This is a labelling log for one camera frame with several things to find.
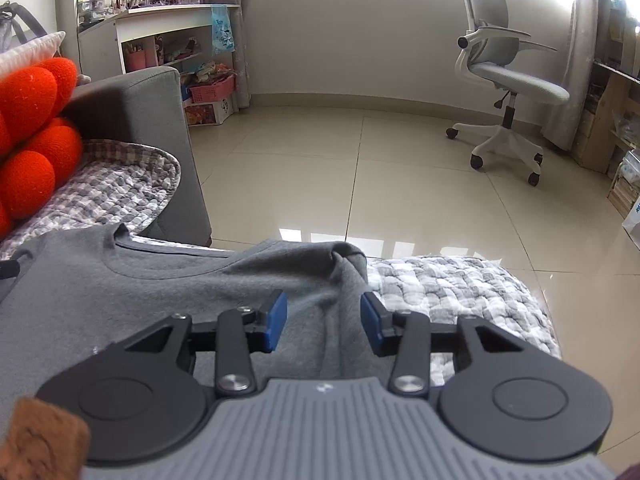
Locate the pink plastic basket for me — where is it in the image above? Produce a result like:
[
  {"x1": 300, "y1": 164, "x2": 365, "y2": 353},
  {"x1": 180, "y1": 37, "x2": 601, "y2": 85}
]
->
[{"x1": 189, "y1": 76, "x2": 236, "y2": 105}]

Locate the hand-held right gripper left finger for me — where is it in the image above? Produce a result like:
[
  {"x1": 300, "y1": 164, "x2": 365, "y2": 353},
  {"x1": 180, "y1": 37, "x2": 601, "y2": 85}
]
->
[{"x1": 120, "y1": 289, "x2": 289, "y2": 395}]

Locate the grey white office chair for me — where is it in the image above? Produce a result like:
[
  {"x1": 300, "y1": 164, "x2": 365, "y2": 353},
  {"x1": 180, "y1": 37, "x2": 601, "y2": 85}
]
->
[{"x1": 446, "y1": 0, "x2": 571, "y2": 187}]

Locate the grey white quilted blanket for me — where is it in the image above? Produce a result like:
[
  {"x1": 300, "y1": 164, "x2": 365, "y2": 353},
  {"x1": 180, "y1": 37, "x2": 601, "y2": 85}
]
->
[{"x1": 365, "y1": 254, "x2": 562, "y2": 392}]

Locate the red ball cushion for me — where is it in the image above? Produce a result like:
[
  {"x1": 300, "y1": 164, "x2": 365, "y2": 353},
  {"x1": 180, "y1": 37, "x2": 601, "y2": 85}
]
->
[{"x1": 0, "y1": 57, "x2": 85, "y2": 238}]

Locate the grey sweatshirt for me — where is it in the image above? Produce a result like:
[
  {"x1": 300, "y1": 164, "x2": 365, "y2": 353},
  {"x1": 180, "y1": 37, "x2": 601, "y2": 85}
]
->
[{"x1": 0, "y1": 224, "x2": 386, "y2": 428}]

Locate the white striped pillow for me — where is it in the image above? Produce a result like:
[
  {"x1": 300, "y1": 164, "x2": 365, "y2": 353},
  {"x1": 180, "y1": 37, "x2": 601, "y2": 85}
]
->
[{"x1": 0, "y1": 31, "x2": 67, "y2": 76}]

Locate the grey curtain beside bookshelf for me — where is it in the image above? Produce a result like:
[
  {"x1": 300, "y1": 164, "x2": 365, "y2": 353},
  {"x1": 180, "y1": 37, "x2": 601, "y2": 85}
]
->
[{"x1": 542, "y1": 0, "x2": 613, "y2": 151}]

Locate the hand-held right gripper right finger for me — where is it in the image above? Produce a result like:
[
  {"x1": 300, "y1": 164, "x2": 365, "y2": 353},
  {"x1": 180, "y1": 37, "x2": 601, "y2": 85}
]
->
[{"x1": 360, "y1": 291, "x2": 528, "y2": 395}]

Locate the grey bag with strap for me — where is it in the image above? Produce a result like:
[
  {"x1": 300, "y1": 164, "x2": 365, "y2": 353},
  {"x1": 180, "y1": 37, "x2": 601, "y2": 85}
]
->
[{"x1": 0, "y1": 1, "x2": 48, "y2": 53}]

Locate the blue printed plastic bag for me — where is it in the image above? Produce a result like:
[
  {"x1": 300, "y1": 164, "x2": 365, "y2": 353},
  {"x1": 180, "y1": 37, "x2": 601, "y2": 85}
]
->
[{"x1": 211, "y1": 5, "x2": 236, "y2": 53}]

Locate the pink storage box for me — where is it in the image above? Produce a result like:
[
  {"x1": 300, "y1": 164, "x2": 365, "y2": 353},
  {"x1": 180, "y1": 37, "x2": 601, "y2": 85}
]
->
[{"x1": 122, "y1": 42, "x2": 148, "y2": 73}]

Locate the grey fabric sofa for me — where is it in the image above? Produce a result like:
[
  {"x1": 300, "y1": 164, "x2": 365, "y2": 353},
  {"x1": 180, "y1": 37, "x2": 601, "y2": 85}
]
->
[{"x1": 65, "y1": 66, "x2": 213, "y2": 247}]

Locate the colourful printed box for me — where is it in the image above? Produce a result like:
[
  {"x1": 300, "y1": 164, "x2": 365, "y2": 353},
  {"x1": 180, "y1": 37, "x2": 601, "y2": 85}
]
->
[{"x1": 182, "y1": 95, "x2": 235, "y2": 127}]

